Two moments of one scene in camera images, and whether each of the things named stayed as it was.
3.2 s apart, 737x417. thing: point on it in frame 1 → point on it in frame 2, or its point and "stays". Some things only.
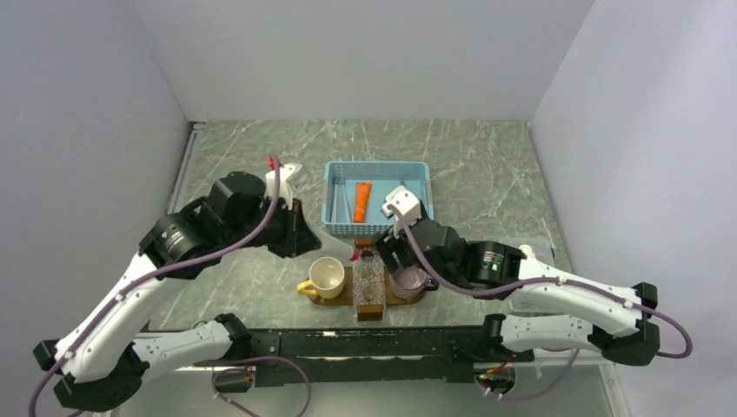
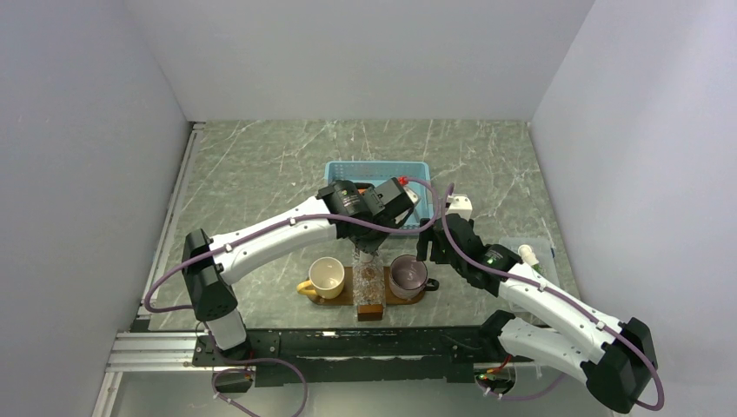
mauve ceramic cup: x=409 y=282 stays
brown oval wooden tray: x=346 y=298 stays
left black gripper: x=298 y=237 → x=368 y=246
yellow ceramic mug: x=326 y=278 stays
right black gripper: x=387 y=243 → x=426 y=234
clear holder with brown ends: x=369 y=291 stays
